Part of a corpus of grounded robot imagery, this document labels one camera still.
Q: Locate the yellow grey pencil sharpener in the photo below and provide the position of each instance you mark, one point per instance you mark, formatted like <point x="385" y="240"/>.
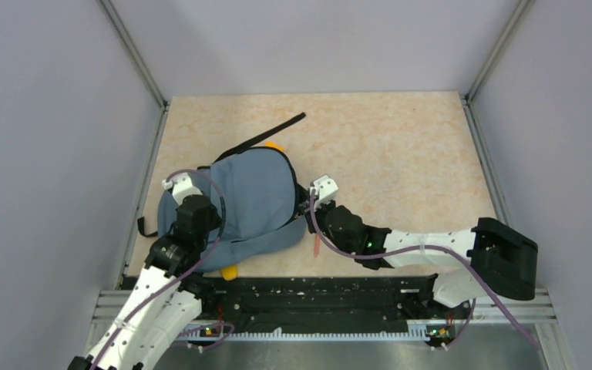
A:
<point x="229" y="273"/>

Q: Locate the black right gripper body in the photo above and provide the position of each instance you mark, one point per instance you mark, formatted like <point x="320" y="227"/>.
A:
<point x="321" y="213"/>

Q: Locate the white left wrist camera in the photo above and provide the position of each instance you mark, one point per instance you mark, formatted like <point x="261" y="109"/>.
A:
<point x="180" y="186"/>

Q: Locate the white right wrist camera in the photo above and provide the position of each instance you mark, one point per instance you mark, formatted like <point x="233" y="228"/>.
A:
<point x="324" y="189"/>

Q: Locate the blue grey student backpack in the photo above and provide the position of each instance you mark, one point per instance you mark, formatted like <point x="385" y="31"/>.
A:
<point x="261" y="192"/>

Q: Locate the orange pen upright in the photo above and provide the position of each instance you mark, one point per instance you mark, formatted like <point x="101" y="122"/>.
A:
<point x="317" y="246"/>

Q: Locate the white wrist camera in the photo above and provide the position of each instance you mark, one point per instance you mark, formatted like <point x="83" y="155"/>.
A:
<point x="180" y="186"/>
<point x="324" y="189"/>

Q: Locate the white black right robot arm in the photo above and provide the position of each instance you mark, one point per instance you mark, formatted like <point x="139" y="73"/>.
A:
<point x="488" y="259"/>

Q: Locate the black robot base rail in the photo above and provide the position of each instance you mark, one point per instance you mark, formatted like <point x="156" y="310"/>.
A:
<point x="316" y="305"/>

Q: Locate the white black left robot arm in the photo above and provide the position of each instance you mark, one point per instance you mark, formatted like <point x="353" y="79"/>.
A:
<point x="158" y="308"/>

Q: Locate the colourful sticky note stack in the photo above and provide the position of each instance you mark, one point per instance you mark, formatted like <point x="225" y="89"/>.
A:
<point x="274" y="146"/>

